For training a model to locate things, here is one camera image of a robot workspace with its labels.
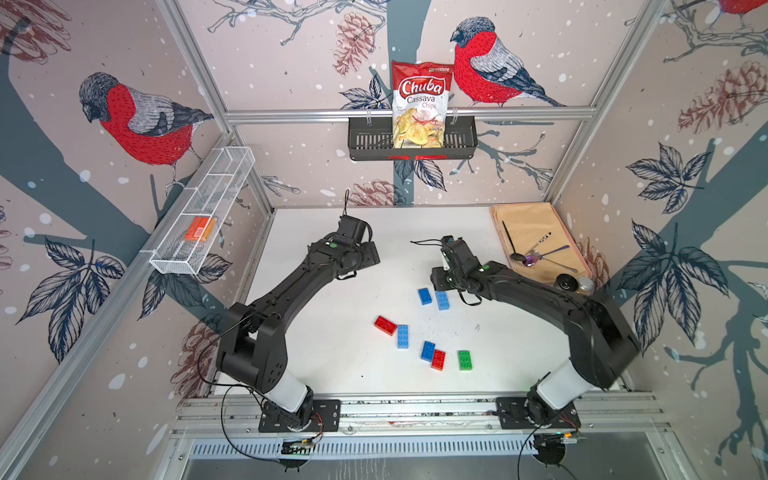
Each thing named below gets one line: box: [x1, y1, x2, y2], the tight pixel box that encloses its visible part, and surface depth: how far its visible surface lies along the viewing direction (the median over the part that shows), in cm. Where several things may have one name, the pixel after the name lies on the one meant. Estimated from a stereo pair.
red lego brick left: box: [374, 315, 397, 336], surface depth 90 cm
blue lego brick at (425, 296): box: [418, 288, 433, 306], surface depth 96 cm
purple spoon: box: [523, 245, 570, 268], surface depth 106 cm
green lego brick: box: [457, 350, 473, 371], surface depth 83 cm
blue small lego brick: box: [420, 341, 435, 362], surface depth 85 cm
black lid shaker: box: [554, 273, 579, 291], surface depth 87 cm
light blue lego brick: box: [397, 324, 409, 349], surface depth 87 cm
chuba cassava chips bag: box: [392, 60, 454, 149], surface depth 87 cm
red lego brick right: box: [431, 349, 447, 372], surface depth 83 cm
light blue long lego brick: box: [436, 291, 451, 311], surface depth 94 cm
